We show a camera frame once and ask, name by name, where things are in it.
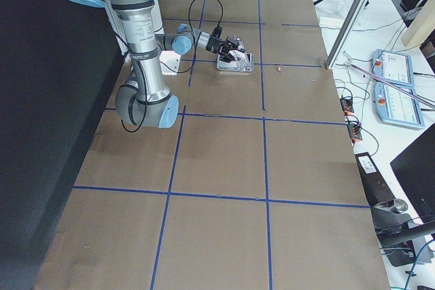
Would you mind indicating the glass sauce dispenser bottle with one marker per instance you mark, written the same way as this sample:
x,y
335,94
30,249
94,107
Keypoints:
x,y
232,54

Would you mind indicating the upper blue teach pendant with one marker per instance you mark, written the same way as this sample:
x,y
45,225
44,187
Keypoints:
x,y
394,67

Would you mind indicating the lower blue teach pendant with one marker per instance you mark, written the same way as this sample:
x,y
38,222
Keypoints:
x,y
398,107

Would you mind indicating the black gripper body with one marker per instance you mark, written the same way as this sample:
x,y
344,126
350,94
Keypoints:
x,y
214,45

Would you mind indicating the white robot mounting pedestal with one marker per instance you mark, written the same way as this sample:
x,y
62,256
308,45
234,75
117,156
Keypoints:
x,y
166,62

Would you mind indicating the black box with label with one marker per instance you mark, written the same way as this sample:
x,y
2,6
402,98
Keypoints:
x,y
375,187

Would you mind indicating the black monitor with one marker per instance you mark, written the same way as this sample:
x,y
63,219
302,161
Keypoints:
x,y
414,170

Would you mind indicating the wooden plank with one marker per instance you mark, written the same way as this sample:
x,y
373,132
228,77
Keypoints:
x,y
421,27

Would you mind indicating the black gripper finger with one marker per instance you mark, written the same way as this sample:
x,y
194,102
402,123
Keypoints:
x,y
230,44

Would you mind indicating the digital kitchen scale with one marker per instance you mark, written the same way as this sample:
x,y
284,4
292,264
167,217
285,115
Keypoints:
x,y
243,64

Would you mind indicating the blue teach pendant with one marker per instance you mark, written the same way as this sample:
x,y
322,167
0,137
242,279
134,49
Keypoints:
x,y
394,67
398,107

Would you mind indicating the aluminium frame post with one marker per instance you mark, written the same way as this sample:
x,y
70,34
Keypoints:
x,y
345,32

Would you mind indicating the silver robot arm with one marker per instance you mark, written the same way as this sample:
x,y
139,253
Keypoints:
x,y
144,99

